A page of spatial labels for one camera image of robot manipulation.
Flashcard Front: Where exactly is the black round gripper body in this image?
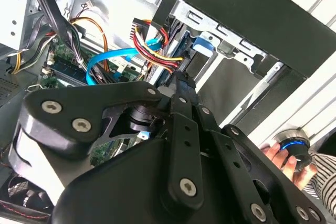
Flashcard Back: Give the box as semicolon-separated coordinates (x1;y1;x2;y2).
50;137;253;224

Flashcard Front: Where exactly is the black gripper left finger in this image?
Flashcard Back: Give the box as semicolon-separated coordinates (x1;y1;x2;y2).
19;71;205;211

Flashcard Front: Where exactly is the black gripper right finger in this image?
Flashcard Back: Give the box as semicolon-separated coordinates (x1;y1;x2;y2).
193;104;328;224

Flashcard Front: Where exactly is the hard disk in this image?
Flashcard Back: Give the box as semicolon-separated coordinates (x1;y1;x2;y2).
156;30;215;89

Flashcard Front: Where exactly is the person's left hand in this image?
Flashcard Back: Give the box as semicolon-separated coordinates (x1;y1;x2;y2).
260;142;319;191

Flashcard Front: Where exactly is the round black tool blue ring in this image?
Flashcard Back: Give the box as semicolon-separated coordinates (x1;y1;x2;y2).
272;127;312;174

